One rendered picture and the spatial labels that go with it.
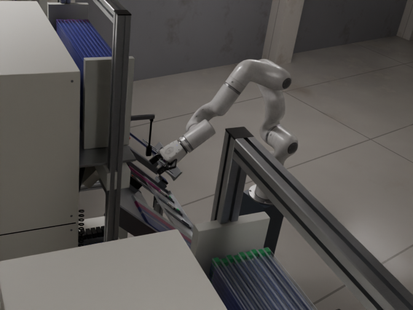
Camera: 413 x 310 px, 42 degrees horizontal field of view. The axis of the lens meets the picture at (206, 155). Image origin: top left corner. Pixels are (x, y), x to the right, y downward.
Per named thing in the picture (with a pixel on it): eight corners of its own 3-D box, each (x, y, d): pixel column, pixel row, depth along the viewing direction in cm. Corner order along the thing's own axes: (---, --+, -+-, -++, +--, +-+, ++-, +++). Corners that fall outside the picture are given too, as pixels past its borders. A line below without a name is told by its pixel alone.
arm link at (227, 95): (217, 76, 256) (179, 128, 260) (228, 84, 242) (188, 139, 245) (231, 87, 260) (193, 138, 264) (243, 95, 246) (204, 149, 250)
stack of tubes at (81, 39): (86, 80, 233) (87, 18, 220) (122, 138, 194) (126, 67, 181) (56, 82, 228) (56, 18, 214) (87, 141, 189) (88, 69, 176)
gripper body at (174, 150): (176, 134, 252) (157, 149, 252) (185, 145, 244) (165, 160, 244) (184, 144, 257) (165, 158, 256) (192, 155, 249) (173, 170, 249)
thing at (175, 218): (163, 195, 286) (168, 192, 286) (217, 281, 236) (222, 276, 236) (140, 178, 274) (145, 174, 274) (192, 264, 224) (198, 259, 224)
